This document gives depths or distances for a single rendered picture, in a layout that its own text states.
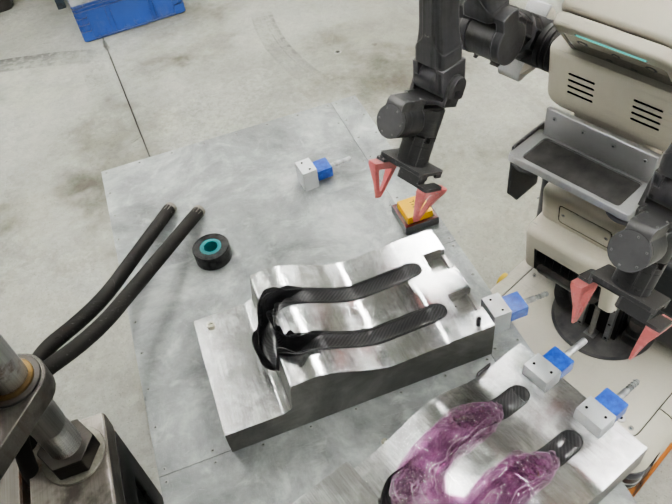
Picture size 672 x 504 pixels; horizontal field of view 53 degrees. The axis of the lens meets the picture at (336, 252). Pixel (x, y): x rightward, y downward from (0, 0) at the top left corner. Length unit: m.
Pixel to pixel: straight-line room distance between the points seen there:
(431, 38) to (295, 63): 2.50
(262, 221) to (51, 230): 1.60
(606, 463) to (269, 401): 0.55
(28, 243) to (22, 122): 0.90
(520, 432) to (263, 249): 0.68
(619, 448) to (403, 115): 0.62
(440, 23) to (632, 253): 0.45
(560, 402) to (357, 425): 0.34
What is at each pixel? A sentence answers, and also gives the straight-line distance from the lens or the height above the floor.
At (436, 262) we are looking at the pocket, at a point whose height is 0.86.
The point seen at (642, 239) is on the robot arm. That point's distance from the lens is 0.95.
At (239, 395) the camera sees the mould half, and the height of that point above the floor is 0.86.
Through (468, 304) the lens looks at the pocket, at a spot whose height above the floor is 0.86.
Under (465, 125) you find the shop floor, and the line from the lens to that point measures 3.08.
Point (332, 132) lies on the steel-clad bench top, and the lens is 1.77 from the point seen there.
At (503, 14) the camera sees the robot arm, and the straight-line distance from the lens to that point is 1.21.
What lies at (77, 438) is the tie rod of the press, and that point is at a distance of 1.30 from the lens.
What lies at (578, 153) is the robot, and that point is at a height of 1.04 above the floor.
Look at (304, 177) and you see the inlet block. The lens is 1.58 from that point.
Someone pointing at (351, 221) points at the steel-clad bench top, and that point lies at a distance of 1.52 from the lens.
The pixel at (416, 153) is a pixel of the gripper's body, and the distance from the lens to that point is 1.20.
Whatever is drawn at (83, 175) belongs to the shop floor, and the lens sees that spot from 3.24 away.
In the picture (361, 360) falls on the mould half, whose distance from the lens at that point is 1.17.
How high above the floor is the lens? 1.88
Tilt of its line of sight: 47 degrees down
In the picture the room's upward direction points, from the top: 9 degrees counter-clockwise
